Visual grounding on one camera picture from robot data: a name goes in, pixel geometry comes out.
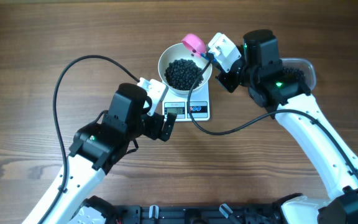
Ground white bowl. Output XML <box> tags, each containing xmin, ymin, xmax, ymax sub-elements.
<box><xmin>157</xmin><ymin>44</ymin><xmax>208</xmax><ymax>95</ymax></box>

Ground pink scoop with blue handle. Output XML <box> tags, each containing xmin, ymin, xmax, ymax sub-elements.
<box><xmin>181</xmin><ymin>34</ymin><xmax>214</xmax><ymax>60</ymax></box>

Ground black beans in container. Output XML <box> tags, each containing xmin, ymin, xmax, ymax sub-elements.
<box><xmin>282</xmin><ymin>67</ymin><xmax>305</xmax><ymax>82</ymax></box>

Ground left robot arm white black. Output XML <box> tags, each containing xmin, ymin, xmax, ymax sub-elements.
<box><xmin>24</xmin><ymin>80</ymin><xmax>176</xmax><ymax>223</ymax></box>

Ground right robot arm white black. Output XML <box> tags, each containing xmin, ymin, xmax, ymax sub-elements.
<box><xmin>207</xmin><ymin>29</ymin><xmax>358</xmax><ymax>223</ymax></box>

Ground clear plastic container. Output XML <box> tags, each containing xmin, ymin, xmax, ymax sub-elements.
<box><xmin>282</xmin><ymin>58</ymin><xmax>316</xmax><ymax>90</ymax></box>

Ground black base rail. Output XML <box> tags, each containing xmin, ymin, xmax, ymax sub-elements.
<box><xmin>113</xmin><ymin>203</ymin><xmax>286</xmax><ymax>224</ymax></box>

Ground black beans in bowl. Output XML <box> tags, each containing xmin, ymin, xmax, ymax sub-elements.
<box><xmin>164</xmin><ymin>59</ymin><xmax>202</xmax><ymax>91</ymax></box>

